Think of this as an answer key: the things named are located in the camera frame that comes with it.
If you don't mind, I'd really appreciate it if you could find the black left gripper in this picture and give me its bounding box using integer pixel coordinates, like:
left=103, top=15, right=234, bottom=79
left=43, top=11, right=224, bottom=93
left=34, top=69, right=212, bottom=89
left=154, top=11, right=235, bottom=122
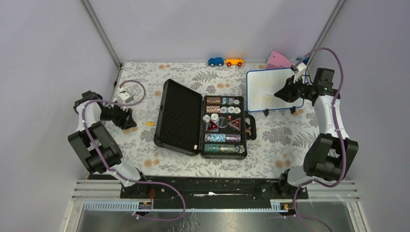
left=99, top=100, right=136, bottom=130

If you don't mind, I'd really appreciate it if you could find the blue framed whiteboard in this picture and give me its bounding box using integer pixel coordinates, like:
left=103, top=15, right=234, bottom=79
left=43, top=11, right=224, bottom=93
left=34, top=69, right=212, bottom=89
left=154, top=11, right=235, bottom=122
left=246, top=68, right=305, bottom=112

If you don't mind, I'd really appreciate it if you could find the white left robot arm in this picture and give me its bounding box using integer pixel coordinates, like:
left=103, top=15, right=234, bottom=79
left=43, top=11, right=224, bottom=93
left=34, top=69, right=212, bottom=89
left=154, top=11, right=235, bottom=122
left=68, top=91, right=150, bottom=199

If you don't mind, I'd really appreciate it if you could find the pink box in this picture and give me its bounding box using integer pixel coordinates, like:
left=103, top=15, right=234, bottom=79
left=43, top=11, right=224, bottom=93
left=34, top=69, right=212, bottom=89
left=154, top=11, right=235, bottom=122
left=265, top=50, right=293, bottom=70

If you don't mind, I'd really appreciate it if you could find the blue block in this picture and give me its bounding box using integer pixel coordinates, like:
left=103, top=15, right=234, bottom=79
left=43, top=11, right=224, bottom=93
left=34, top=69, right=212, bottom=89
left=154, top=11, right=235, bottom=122
left=295, top=57, right=309, bottom=65

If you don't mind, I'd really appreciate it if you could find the orange toy car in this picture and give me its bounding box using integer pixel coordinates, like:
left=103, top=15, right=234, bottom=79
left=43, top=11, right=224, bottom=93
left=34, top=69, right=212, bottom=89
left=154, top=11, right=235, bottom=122
left=224, top=58, right=244, bottom=67

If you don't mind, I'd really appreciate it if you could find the clear dealer button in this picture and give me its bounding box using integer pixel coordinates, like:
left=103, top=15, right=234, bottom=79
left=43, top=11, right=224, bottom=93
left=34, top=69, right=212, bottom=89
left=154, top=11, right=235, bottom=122
left=218, top=116, right=229, bottom=128

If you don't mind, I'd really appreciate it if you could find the blue toy car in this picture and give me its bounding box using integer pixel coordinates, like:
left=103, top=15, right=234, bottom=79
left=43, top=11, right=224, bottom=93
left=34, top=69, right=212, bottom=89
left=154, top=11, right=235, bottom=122
left=208, top=57, right=224, bottom=67

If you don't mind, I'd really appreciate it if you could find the black poker chip case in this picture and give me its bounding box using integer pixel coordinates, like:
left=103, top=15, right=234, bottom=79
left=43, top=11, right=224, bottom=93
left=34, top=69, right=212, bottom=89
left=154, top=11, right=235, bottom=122
left=154, top=79, right=257, bottom=160

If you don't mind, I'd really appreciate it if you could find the red triangle all-in marker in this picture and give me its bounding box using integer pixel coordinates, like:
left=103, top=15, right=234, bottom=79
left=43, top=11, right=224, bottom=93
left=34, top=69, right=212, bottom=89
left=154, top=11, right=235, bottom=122
left=205, top=120, right=220, bottom=132

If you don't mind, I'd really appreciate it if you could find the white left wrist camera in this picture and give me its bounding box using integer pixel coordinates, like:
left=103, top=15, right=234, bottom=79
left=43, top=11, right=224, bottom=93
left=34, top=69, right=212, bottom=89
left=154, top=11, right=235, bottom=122
left=117, top=88, right=133, bottom=104

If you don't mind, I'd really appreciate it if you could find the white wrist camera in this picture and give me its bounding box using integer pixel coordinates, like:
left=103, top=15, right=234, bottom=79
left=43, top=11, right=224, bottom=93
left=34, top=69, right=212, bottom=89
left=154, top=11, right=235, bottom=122
left=290, top=60, right=307, bottom=83
left=117, top=88, right=133, bottom=104

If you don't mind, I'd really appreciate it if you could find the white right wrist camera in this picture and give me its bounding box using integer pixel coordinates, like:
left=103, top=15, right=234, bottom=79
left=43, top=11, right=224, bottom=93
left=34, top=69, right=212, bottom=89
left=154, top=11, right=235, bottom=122
left=290, top=60, right=307, bottom=83

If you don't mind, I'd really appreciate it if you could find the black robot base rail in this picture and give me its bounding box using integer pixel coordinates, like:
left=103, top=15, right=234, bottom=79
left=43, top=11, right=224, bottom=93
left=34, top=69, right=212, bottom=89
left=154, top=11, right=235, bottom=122
left=120, top=175, right=308, bottom=210

